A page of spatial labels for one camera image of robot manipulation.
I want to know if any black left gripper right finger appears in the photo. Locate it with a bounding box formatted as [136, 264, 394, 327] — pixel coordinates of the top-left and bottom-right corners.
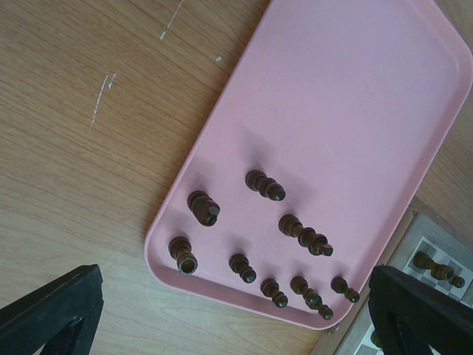
[368, 266, 472, 354]

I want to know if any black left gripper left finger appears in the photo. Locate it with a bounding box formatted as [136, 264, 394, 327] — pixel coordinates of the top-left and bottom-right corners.
[1, 264, 103, 354]

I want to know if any dark chess piece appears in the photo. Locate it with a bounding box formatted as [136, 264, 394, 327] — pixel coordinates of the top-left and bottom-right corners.
[169, 237, 198, 275]
[370, 331, 382, 349]
[245, 169, 286, 201]
[330, 276, 360, 303]
[260, 278, 288, 308]
[187, 190, 220, 227]
[278, 214, 333, 257]
[413, 251, 455, 280]
[228, 253, 256, 283]
[450, 275, 466, 288]

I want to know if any dark chess rook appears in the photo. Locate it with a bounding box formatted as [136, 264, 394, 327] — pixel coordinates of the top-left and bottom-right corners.
[290, 275, 321, 309]

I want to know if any dark chess knight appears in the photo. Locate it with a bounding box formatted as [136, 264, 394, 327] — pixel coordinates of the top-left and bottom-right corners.
[313, 301, 333, 320]

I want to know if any wooden chess board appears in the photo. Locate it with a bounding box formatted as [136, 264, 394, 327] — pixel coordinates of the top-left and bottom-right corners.
[312, 203, 472, 354]

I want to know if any pink plastic tray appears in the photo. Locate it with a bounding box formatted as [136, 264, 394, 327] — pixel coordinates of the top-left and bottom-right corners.
[144, 1, 472, 330]

